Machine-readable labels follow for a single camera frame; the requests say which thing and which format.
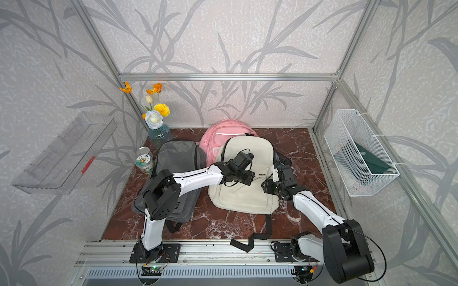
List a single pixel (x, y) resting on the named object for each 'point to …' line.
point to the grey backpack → (179, 156)
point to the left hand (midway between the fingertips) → (253, 178)
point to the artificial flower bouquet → (155, 112)
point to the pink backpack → (213, 138)
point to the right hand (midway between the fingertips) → (264, 184)
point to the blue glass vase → (159, 133)
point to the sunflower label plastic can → (145, 161)
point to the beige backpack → (228, 197)
